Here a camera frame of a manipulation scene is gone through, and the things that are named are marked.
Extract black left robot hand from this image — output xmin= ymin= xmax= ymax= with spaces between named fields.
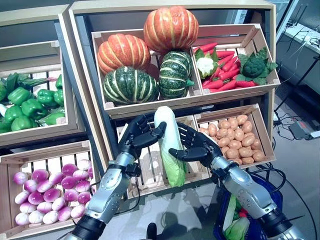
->
xmin=117 ymin=113 xmax=168 ymax=161

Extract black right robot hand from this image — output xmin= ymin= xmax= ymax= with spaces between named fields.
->
xmin=168 ymin=121 xmax=224 ymax=168

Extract blue plastic shopping basket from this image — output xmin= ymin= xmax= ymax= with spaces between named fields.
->
xmin=213 ymin=173 xmax=285 ymax=240

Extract wooden slat crate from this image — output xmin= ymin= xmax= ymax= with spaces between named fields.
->
xmin=91 ymin=28 xmax=203 ymax=116
xmin=115 ymin=114 xmax=213 ymax=200
xmin=0 ymin=140 xmax=92 ymax=240
xmin=0 ymin=39 xmax=69 ymax=137
xmin=191 ymin=23 xmax=281 ymax=96
xmin=194 ymin=103 xmax=277 ymax=171

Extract wide green striped pumpkin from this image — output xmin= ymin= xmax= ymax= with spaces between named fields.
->
xmin=102 ymin=66 xmax=160 ymax=106

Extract red carrot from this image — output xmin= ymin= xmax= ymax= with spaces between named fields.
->
xmin=217 ymin=79 xmax=238 ymax=92
xmin=211 ymin=66 xmax=222 ymax=80
xmin=216 ymin=50 xmax=236 ymax=60
xmin=202 ymin=79 xmax=224 ymax=90
xmin=235 ymin=80 xmax=256 ymax=88
xmin=218 ymin=68 xmax=241 ymax=81
xmin=193 ymin=42 xmax=219 ymax=54
xmin=221 ymin=56 xmax=240 ymax=73
xmin=217 ymin=55 xmax=237 ymax=67

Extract green striped pumpkin with stem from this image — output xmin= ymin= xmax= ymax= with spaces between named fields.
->
xmin=158 ymin=50 xmax=195 ymax=100

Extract white cauliflower with leaves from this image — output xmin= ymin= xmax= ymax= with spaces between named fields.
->
xmin=194 ymin=47 xmax=219 ymax=80

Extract dark green broccoli head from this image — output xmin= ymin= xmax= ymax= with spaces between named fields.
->
xmin=236 ymin=46 xmax=279 ymax=86

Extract black power adapter box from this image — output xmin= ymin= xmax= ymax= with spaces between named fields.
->
xmin=288 ymin=121 xmax=312 ymax=140

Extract large orange striped pumpkin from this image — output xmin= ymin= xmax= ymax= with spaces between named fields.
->
xmin=143 ymin=5 xmax=200 ymax=54

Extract wooden display shelf dark panels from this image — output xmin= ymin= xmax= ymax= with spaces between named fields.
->
xmin=0 ymin=4 xmax=101 ymax=151
xmin=68 ymin=0 xmax=277 ymax=198

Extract dark leafy greens bunch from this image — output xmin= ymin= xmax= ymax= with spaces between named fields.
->
xmin=6 ymin=72 xmax=58 ymax=91

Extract grey side counter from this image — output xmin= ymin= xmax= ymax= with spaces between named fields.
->
xmin=276 ymin=23 xmax=320 ymax=83

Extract black router with antennas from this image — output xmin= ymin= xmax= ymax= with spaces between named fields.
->
xmin=286 ymin=3 xmax=308 ymax=28

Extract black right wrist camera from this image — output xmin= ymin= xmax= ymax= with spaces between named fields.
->
xmin=210 ymin=168 xmax=225 ymax=186

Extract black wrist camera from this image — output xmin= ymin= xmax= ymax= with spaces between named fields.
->
xmin=210 ymin=168 xmax=225 ymax=186
xmin=124 ymin=162 xmax=143 ymax=178

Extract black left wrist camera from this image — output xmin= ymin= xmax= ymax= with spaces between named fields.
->
xmin=124 ymin=162 xmax=143 ymax=178

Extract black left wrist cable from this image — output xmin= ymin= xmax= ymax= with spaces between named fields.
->
xmin=88 ymin=174 xmax=141 ymax=215

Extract black floor cable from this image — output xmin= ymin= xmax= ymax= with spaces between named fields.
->
xmin=249 ymin=162 xmax=318 ymax=240

